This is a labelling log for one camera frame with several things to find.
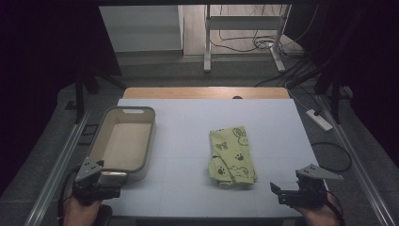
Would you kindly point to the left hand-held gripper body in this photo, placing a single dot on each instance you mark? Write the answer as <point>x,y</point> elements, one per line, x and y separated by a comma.
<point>89,179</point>

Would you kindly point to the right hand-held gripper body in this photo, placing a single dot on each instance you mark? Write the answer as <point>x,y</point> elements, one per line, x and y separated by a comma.
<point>309,188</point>

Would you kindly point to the beige basket with grey rim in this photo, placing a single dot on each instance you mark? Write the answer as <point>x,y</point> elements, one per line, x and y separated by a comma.
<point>125,141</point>

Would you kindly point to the green printed cloth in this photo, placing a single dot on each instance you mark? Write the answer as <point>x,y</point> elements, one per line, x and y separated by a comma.
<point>232,157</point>

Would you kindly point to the person's right hand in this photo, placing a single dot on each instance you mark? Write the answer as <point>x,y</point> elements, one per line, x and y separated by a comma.
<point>321,216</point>

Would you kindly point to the person's left hand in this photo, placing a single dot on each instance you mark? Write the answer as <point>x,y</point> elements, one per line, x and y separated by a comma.
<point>81,215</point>

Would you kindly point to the black floor plate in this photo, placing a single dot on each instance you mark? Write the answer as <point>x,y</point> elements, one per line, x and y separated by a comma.
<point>88,133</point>

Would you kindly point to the white power strip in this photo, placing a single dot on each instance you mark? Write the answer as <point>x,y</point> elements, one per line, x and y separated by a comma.
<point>318,120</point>

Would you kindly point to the white table mat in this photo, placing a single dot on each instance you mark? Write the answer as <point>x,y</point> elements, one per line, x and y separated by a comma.
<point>188,141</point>

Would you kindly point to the black stand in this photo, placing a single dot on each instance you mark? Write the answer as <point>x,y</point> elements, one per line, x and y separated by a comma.
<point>335,97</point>
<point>80,94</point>

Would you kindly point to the wooden table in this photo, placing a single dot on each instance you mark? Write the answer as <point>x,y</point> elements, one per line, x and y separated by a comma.
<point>188,93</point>

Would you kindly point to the white cabinet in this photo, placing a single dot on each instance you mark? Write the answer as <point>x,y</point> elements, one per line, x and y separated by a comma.
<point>141,28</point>

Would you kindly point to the aluminium rail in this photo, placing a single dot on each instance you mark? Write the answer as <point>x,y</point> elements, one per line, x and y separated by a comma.
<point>53,175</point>
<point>360,163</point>

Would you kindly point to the white desk frame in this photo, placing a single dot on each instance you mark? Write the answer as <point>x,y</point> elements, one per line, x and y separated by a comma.
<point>244,22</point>

